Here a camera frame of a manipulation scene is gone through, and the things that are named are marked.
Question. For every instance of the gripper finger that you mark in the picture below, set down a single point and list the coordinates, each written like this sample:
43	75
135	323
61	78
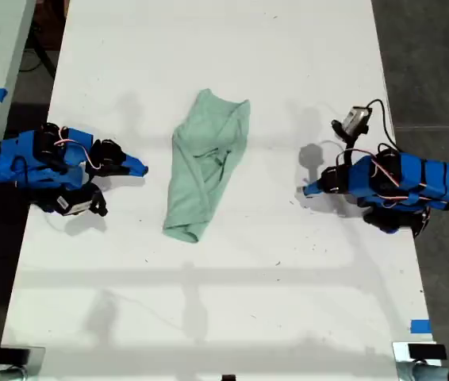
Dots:
323	189
119	155
131	171
321	180

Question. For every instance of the pale green T-shirt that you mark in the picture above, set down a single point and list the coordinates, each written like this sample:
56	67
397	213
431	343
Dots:
193	186

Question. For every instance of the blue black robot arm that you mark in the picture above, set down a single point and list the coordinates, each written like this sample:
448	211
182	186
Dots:
14	162
419	178

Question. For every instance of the small blue tape piece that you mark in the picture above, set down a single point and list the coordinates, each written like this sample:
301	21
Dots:
420	326

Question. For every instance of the black box on metal plate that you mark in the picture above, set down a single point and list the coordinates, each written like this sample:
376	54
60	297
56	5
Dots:
18	355
423	351

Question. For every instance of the short black camera stalk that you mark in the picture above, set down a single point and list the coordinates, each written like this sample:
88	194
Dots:
349	148
99	200

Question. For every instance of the black camera box white label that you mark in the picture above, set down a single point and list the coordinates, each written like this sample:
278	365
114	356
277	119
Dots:
71	204

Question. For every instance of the silver black camera box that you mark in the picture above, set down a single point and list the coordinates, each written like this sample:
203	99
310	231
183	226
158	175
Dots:
353	119

